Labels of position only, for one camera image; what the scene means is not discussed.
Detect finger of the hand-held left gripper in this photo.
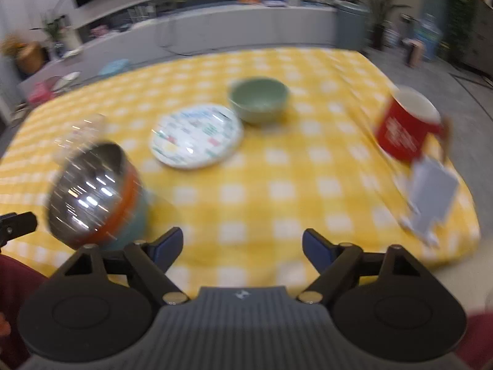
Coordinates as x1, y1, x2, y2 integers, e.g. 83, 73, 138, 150
0, 212, 38, 249

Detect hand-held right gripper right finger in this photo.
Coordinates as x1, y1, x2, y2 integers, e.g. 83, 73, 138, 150
296, 228, 424, 303

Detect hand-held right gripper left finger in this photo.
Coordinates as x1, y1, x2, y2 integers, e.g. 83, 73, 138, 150
63, 227, 190, 305

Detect steel bowl with orange band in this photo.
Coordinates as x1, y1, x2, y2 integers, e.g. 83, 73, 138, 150
45, 142, 148, 252

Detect white printed plate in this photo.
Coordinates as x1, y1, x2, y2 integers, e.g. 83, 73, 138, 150
149, 104, 244, 171

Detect green ceramic bowl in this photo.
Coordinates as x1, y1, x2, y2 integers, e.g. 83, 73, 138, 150
228, 77, 289, 125

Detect yellow checkered tablecloth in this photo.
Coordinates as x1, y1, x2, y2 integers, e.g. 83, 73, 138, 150
0, 46, 482, 302

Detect person's maroon clothing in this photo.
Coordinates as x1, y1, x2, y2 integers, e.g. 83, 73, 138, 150
0, 254, 493, 370

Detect grey and white stand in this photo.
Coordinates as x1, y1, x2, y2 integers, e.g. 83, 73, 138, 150
398, 157, 460, 248

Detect pink basket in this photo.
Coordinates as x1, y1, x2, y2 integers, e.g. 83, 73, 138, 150
28, 81, 55, 105

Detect round white side table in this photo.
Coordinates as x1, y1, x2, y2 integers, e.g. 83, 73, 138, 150
53, 71, 82, 94

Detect golden vase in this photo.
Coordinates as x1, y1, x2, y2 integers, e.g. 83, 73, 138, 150
15, 42, 45, 75

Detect dried yellow flowers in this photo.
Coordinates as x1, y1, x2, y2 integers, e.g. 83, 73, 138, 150
0, 35, 28, 57

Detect light blue stool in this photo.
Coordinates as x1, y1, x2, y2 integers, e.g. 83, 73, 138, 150
98, 59, 132, 78

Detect small green potted plant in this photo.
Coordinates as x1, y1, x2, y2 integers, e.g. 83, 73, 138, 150
31, 4, 71, 59

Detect small pink heater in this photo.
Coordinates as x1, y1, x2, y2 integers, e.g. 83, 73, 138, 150
406, 40, 425, 67

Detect grey trash bin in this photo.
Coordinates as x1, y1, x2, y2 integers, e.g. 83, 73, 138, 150
336, 2, 370, 52

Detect long grey TV cabinet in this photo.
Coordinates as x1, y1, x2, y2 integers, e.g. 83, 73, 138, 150
19, 0, 340, 99

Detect plastic bags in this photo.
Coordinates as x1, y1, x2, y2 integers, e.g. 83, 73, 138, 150
414, 14, 443, 62

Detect potted plant with long leaves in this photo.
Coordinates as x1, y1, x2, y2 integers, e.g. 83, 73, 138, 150
348, 0, 417, 51

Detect dark grey drawer cabinet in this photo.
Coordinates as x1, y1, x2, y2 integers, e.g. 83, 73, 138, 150
465, 0, 493, 78

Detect tall leafy plant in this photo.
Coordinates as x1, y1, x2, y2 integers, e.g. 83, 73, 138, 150
442, 0, 484, 62

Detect red mug with wooden handle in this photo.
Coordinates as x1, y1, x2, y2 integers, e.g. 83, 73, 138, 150
373, 86, 452, 164

